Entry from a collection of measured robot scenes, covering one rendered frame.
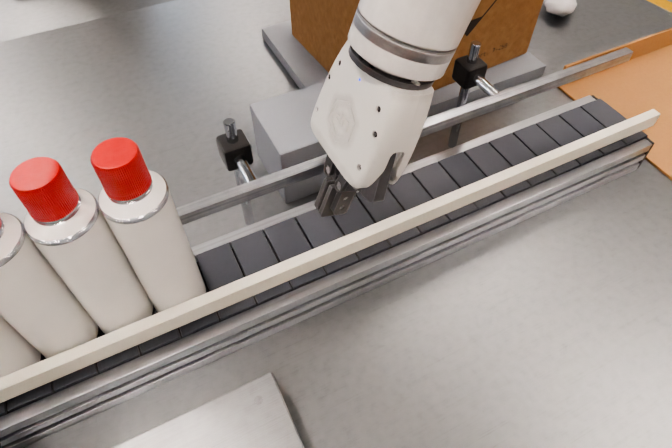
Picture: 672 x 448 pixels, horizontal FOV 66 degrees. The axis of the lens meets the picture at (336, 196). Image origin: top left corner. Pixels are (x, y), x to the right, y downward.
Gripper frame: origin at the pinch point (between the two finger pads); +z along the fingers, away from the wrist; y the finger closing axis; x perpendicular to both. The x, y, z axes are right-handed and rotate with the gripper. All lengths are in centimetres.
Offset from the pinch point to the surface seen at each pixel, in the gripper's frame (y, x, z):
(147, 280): 2.0, -18.3, 5.5
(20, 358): 2.0, -28.1, 13.2
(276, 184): -2.9, -5.3, 0.4
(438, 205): 3.9, 10.5, -0.8
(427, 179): -2.2, 14.6, 1.4
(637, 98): -5, 54, -8
